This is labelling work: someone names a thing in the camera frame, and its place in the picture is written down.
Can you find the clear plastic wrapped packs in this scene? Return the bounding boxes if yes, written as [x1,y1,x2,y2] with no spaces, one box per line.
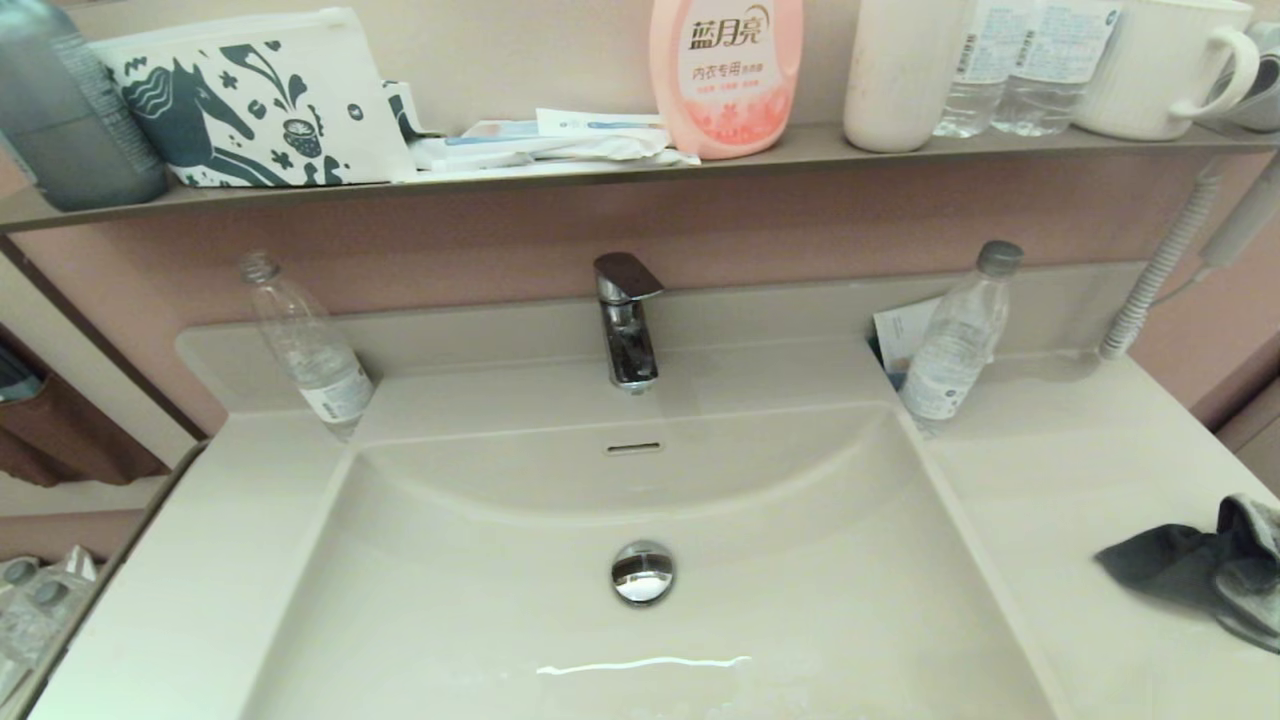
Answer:
[0,545,101,701]

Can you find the chrome drain stopper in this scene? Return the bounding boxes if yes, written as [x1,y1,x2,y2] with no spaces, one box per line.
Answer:
[611,540,676,606]

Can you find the clear labelled water bottle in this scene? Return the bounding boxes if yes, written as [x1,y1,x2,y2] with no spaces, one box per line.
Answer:
[933,0,1023,139]
[992,0,1123,137]

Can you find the pink detergent bottle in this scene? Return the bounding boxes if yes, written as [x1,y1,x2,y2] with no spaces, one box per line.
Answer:
[648,0,805,161]

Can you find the cream tumbler cup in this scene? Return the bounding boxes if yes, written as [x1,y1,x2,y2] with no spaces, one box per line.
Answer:
[842,0,977,154]

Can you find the grey microfibre cleaning cloth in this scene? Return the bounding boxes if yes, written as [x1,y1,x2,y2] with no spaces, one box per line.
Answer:
[1094,492,1280,656]

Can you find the white coiled cord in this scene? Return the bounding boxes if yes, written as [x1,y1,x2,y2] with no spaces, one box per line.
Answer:
[1098,160,1223,361]

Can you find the white blue-striped packet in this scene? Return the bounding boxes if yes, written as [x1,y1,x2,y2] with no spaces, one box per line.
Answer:
[462,108,669,147]

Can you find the clear bottle with grey cap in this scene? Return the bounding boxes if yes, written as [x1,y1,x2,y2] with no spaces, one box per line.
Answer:
[898,240,1025,438]

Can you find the white ribbed mug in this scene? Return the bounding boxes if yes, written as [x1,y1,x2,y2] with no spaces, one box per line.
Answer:
[1072,0,1261,142]

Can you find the cream sink basin countertop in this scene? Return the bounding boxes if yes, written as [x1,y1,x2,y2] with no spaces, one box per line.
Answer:
[30,262,1280,720]

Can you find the grey hair dryer head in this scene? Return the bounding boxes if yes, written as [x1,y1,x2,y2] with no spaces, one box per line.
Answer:
[1202,22,1280,135]

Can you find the chrome faucet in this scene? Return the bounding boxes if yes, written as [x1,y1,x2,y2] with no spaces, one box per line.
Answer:
[593,251,666,393]

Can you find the grey plastic bottle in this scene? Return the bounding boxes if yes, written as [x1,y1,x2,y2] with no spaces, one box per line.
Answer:
[0,0,170,212]

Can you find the clear uncapped plastic bottle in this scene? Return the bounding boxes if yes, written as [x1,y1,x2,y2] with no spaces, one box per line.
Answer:
[238,250,376,441]

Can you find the white paper card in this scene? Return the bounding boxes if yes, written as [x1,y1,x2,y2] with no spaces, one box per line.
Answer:
[872,297,946,376]

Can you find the brown wall shelf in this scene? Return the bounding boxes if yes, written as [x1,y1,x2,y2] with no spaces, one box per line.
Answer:
[0,122,1280,236]

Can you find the white sachet packet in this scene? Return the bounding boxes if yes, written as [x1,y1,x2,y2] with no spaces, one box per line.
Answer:
[410,132,701,179]

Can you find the white pouch with horse print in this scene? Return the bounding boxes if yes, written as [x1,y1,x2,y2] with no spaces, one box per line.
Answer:
[90,7,419,188]

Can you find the white hair dryer handle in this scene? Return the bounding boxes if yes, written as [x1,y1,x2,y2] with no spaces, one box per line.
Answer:
[1195,152,1280,271]

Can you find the brown hanging cloth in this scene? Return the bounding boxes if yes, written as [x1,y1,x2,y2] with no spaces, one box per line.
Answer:
[0,370,171,489]

